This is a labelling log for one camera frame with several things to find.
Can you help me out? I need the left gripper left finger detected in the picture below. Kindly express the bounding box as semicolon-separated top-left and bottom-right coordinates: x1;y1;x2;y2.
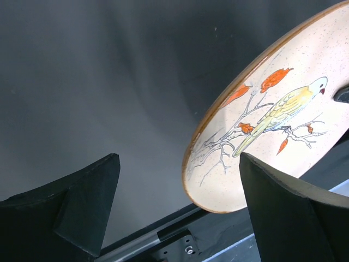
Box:
1;153;121;261

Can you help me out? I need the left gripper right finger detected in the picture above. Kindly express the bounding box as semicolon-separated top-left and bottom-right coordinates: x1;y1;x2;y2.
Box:
239;153;348;261

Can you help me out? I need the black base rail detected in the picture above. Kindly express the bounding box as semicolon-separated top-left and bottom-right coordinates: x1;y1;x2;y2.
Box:
100;141;349;262

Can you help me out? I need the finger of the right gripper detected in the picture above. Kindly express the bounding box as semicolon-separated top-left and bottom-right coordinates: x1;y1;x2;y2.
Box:
333;85;349;104

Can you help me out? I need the bird plate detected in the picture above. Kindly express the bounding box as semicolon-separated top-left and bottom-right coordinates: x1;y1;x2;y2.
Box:
182;1;348;213

